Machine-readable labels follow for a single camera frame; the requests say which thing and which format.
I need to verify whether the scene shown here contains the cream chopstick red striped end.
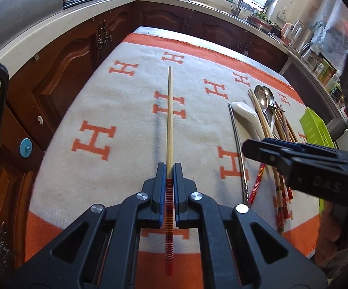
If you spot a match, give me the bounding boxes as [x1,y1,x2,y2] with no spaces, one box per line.
[164,66,175,277]

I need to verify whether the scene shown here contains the cream red-striped chopstick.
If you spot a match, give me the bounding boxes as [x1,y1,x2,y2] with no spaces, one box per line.
[248,163,266,206]
[248,89,284,236]

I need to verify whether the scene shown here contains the large steel spoon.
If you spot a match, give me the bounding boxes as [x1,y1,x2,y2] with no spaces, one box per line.
[254,85,274,129]

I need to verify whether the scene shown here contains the white ceramic soup spoon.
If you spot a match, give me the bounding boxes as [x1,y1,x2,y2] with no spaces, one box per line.
[231,102,265,140]

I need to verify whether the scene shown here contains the plain brown bamboo chopstick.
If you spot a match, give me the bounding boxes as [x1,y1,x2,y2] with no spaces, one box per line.
[275,102,297,143]

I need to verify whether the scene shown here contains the round steel serving spoon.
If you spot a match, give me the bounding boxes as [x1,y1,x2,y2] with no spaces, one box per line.
[262,86,283,112]

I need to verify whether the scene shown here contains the person's right hand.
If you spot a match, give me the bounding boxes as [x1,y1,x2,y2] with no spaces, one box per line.
[315,201,341,265]

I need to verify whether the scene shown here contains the grey frosted door cabinet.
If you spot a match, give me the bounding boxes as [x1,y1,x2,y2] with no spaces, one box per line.
[280,53,348,141]

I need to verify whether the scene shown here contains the green plastic utensil tray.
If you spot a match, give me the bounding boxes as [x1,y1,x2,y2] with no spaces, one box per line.
[298,106,336,214]

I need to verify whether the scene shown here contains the steel electric kettle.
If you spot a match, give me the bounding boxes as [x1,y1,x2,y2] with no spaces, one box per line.
[280,20,313,54]

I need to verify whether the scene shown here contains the orange white H-pattern blanket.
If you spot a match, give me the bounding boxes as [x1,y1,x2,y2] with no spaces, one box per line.
[24,33,322,289]

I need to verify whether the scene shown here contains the potted green plant bowl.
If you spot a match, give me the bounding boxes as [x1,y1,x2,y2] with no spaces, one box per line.
[245,13,273,33]

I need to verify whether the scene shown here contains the wooden lower cabinets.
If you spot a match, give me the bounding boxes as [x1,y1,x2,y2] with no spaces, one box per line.
[0,0,289,277]

